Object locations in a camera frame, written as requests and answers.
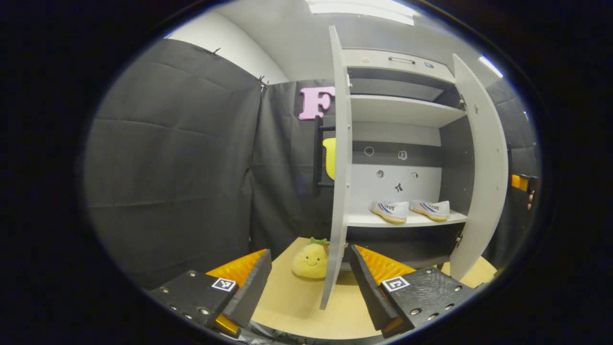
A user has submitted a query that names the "grey shoe cabinet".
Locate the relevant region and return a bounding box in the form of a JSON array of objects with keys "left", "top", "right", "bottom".
[{"left": 342, "top": 48, "right": 475, "bottom": 271}]

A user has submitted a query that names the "small ceiling light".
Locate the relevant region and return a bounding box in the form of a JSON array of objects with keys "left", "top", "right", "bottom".
[{"left": 479, "top": 54, "right": 504, "bottom": 79}]

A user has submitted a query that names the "white canvas shoe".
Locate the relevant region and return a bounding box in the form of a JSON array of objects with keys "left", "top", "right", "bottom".
[
  {"left": 369, "top": 200, "right": 410, "bottom": 224},
  {"left": 409, "top": 199, "right": 451, "bottom": 222}
]

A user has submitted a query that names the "large ceiling light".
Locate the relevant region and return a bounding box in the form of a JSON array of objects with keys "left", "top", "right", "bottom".
[{"left": 306, "top": 0, "right": 416, "bottom": 27}]

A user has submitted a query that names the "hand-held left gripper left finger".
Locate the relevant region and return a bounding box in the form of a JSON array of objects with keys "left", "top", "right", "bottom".
[{"left": 146, "top": 249, "right": 272, "bottom": 336}]

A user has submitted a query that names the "black metal rack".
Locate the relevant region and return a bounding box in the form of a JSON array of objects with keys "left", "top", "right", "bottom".
[{"left": 312, "top": 115, "right": 337, "bottom": 188}]

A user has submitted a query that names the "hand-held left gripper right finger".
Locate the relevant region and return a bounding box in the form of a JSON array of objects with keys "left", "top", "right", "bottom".
[{"left": 349, "top": 245, "right": 479, "bottom": 338}]

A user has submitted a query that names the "yellow pineapple plush toy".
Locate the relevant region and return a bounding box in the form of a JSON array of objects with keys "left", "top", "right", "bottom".
[{"left": 292, "top": 237, "right": 331, "bottom": 280}]

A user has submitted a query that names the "grey cabinet door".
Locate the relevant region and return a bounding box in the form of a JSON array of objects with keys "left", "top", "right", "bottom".
[
  {"left": 449, "top": 54, "right": 509, "bottom": 281},
  {"left": 320, "top": 25, "right": 353, "bottom": 311}
]

